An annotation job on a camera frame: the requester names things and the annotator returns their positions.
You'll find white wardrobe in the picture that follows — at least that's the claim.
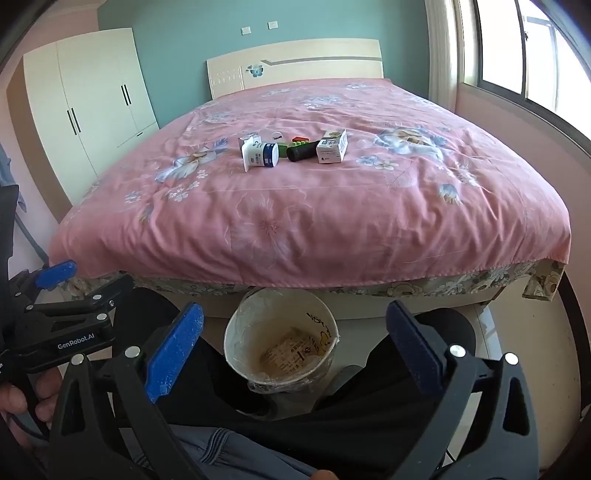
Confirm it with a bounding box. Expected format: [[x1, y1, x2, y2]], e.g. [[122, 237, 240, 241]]
[[7, 28, 160, 208]]

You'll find small white carton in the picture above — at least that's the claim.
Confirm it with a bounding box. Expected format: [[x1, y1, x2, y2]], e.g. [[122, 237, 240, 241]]
[[238, 134, 264, 172]]

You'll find white paper trash bin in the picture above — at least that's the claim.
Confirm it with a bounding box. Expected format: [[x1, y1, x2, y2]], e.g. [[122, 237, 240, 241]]
[[223, 287, 339, 395]]

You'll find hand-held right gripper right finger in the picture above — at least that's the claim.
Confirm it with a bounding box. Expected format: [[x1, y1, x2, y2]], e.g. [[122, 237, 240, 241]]
[[385, 300, 541, 480]]

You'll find blue hanging cloth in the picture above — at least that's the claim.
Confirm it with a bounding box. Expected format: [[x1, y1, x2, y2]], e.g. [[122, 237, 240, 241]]
[[0, 143, 26, 213]]

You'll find cream bed headboard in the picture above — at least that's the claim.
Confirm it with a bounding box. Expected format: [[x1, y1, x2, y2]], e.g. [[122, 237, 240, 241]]
[[206, 39, 385, 100]]

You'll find black cylinder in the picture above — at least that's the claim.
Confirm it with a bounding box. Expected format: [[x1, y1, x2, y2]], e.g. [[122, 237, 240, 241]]
[[286, 140, 320, 162]]

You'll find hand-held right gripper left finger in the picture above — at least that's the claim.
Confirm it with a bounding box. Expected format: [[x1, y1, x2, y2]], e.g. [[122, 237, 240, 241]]
[[46, 301, 218, 480]]

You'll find grey jacket hem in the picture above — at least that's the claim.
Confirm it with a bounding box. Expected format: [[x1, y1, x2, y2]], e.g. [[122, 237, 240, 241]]
[[122, 424, 324, 480]]

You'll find window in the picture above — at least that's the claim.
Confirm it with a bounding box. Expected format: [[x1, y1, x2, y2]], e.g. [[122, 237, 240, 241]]
[[455, 0, 591, 155]]

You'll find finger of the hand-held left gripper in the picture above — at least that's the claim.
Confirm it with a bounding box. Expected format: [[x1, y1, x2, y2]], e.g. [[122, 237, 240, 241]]
[[13, 259, 78, 307], [28, 274, 136, 325]]

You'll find pink floral blanket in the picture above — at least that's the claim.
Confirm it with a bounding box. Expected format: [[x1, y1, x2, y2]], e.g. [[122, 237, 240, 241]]
[[48, 78, 572, 291]]

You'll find person's left hand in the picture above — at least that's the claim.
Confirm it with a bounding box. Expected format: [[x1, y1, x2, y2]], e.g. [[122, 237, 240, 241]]
[[0, 368, 64, 448]]

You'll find printed paper wrapper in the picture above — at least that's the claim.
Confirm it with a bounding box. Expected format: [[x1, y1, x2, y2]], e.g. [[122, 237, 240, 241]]
[[261, 327, 321, 376]]

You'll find white milk carton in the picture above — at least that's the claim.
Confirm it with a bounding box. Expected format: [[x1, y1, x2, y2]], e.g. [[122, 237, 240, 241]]
[[316, 128, 348, 165]]

